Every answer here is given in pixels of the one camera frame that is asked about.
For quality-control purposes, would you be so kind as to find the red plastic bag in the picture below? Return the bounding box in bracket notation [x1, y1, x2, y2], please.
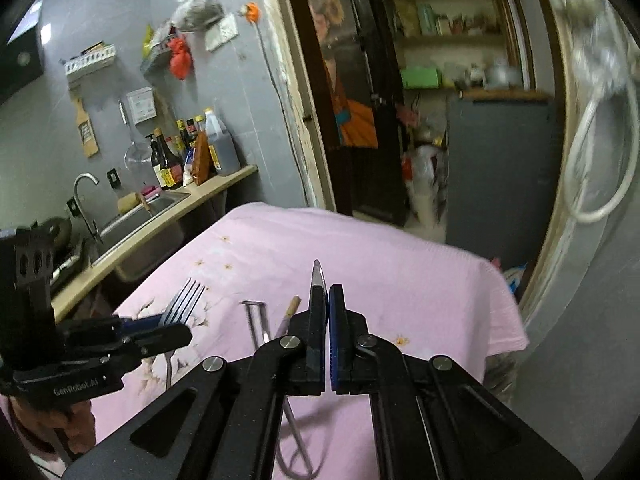
[168, 36, 193, 81]

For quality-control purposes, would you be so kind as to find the metal pot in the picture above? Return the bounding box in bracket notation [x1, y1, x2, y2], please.
[485, 62, 523, 88]

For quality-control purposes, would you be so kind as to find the steel sink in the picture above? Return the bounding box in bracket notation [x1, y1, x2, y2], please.
[90, 190, 193, 281]

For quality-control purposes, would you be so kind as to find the metal peeler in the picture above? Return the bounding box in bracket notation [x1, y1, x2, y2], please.
[241, 301, 273, 348]

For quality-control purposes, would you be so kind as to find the large vinegar jug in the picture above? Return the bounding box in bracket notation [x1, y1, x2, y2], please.
[202, 107, 242, 177]

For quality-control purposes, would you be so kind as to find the door poster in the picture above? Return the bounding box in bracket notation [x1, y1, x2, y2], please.
[305, 0, 378, 148]

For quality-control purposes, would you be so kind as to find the clear bag of dried food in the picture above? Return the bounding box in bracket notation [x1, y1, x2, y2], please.
[172, 0, 223, 31]

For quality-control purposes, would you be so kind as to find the metal wire loop utensil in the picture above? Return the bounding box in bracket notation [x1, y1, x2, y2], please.
[277, 397, 316, 478]

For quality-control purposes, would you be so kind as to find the beige kitchen counter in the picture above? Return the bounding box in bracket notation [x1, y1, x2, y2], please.
[50, 165, 259, 321]

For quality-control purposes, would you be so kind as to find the wooden door frame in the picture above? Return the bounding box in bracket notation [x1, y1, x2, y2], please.
[252, 0, 640, 321]

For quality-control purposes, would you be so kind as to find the metal faucet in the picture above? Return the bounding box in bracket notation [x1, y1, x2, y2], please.
[73, 172, 103, 245]

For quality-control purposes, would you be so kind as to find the metal strainer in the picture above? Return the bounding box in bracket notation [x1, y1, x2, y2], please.
[118, 101, 151, 171]

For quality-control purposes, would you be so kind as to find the green box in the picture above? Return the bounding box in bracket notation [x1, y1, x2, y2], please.
[401, 67, 443, 90]

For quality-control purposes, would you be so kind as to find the grey wall shelf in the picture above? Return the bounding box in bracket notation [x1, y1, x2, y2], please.
[140, 35, 176, 76]

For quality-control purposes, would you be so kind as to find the pink tablecloth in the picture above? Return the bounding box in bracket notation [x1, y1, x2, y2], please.
[0, 201, 530, 480]

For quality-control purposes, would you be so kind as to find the dark pump bottle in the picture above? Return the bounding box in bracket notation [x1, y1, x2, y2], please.
[145, 132, 168, 190]

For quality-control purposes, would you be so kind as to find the thin wall cable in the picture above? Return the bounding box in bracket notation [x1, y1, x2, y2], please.
[256, 20, 311, 196]

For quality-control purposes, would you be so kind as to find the grey cabinet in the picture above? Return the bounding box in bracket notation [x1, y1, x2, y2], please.
[446, 92, 571, 271]

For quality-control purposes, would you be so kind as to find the white wall basket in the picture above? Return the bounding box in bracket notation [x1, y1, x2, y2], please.
[64, 44, 117, 83]

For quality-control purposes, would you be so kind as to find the wooden shelf unit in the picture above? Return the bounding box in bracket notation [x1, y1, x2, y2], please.
[375, 0, 531, 96]

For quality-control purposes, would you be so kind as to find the wooden grater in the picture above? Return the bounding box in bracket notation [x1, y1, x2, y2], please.
[70, 87, 99, 158]

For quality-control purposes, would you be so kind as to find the white wall socket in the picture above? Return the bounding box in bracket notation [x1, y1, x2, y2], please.
[220, 12, 240, 43]

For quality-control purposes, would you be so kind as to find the yellow label sauce bottle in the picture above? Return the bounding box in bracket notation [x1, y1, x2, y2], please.
[154, 128, 184, 190]

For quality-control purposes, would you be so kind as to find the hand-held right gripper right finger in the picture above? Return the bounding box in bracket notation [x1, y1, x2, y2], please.
[327, 284, 583, 480]

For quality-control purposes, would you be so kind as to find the orange seasoning packet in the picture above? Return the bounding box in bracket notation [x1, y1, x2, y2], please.
[191, 131, 213, 186]

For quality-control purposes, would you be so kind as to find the person's left hand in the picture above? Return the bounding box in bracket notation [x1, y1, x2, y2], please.
[10, 395, 97, 461]

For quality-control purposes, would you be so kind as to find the white wall box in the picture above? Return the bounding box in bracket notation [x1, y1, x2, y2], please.
[126, 86, 156, 125]

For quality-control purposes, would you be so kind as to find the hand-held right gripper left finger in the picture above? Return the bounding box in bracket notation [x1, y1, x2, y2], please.
[62, 284, 328, 480]

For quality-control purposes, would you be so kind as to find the wooden chopstick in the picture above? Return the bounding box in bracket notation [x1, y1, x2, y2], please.
[272, 296, 302, 343]

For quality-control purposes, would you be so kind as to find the metal fork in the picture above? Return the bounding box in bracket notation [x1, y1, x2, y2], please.
[159, 278, 207, 391]

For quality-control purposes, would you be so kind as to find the black range hood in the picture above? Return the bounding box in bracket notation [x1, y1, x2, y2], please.
[0, 0, 43, 106]

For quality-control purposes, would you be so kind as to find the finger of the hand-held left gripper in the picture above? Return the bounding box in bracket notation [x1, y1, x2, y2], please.
[65, 323, 193, 371]
[60, 314, 163, 346]

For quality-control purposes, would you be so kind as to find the dark wooden door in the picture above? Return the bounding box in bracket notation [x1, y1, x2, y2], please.
[280, 0, 406, 226]

